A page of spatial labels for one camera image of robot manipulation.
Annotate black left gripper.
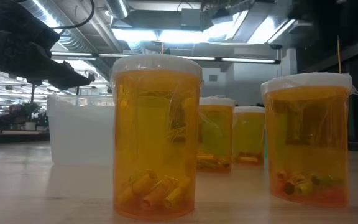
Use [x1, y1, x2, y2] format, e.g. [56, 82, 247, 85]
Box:
[0, 0, 92, 90]

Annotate large orange pill bottle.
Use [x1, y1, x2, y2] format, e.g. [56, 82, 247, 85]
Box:
[197, 95, 237, 174]
[110, 54, 204, 221]
[233, 106, 266, 166]
[260, 72, 358, 208]

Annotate clear plastic bin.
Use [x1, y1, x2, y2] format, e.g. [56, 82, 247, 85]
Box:
[46, 95, 116, 166]

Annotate distant potted plant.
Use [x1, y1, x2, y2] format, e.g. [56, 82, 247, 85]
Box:
[22, 101, 42, 131]

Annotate person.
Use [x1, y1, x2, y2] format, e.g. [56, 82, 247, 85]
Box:
[9, 105, 26, 124]

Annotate distant office desk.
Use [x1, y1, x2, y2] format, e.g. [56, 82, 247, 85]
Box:
[0, 129, 50, 144]

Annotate long overhead light bar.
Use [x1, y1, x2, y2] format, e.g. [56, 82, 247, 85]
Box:
[50, 51, 282, 65]

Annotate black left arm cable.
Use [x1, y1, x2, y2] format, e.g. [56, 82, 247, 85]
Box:
[50, 0, 96, 30]

